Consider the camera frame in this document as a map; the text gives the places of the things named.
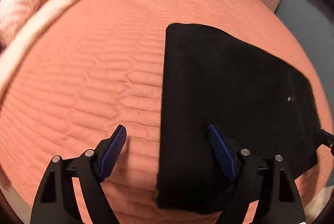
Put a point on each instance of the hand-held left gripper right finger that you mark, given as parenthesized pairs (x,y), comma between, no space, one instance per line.
(221,151)

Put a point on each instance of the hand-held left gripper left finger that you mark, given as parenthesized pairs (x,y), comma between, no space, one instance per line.
(113,148)

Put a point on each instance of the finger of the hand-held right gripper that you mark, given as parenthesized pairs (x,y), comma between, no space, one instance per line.
(327,139)

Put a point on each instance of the black pants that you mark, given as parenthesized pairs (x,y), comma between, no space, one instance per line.
(221,83)

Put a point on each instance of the salmon quilted bedspread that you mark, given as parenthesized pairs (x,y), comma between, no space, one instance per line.
(91,70)

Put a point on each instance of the light pink blanket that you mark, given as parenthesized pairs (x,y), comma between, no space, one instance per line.
(52,12)

